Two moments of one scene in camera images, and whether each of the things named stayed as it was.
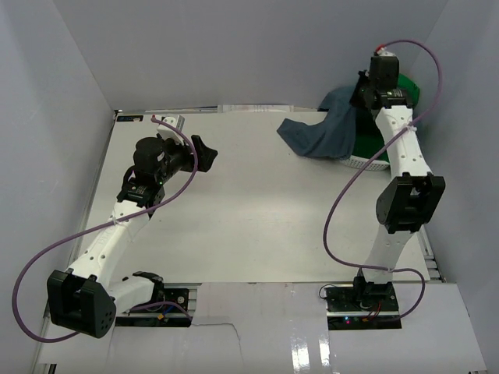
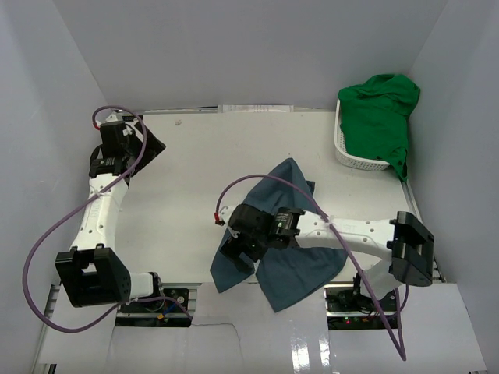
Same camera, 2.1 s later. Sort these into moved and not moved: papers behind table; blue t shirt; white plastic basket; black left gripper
Moved: black left gripper; blue t shirt
Not moved: white plastic basket; papers behind table
